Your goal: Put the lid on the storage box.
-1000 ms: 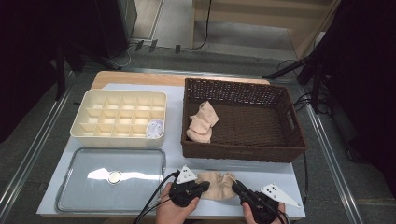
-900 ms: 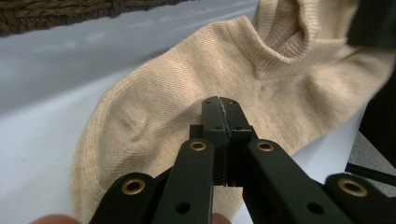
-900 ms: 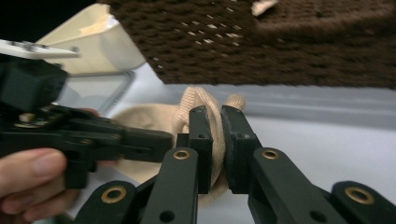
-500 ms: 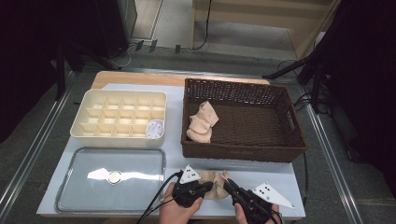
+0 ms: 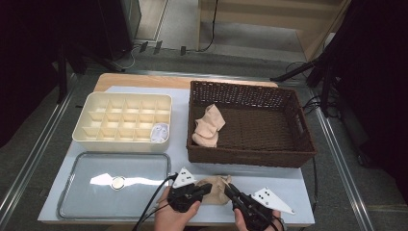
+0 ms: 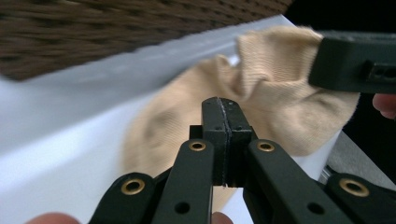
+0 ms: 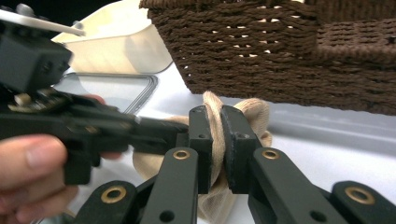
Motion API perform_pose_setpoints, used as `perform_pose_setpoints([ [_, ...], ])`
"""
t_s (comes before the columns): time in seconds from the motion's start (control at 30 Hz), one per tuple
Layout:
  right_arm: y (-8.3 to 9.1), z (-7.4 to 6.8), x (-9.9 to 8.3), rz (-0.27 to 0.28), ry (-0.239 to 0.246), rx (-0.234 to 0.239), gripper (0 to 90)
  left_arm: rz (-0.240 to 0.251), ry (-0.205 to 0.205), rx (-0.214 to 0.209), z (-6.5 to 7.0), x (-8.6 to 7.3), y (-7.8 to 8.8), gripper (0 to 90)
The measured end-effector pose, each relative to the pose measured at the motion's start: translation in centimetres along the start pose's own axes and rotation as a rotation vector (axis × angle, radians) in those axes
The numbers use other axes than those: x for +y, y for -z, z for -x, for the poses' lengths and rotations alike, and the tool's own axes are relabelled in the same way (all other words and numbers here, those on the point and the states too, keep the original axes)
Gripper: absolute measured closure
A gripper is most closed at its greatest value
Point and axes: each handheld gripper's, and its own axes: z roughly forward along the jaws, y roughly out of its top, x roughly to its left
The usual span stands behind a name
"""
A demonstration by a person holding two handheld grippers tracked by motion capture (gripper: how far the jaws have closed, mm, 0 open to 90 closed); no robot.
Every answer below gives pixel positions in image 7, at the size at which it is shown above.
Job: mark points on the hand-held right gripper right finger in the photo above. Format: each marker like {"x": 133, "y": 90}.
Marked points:
{"x": 239, "y": 149}

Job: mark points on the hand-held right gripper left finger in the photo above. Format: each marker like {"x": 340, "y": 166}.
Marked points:
{"x": 200, "y": 140}

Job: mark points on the beige sock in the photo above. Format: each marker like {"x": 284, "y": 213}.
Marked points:
{"x": 252, "y": 115}

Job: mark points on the clear plastic box lid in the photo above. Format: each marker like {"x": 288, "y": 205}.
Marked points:
{"x": 109, "y": 90}

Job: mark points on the cream divided storage box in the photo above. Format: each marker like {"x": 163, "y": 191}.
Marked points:
{"x": 124, "y": 53}

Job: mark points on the brown woven basket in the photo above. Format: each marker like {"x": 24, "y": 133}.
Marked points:
{"x": 280, "y": 62}

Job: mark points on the white table sheet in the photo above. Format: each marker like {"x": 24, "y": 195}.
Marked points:
{"x": 327, "y": 149}

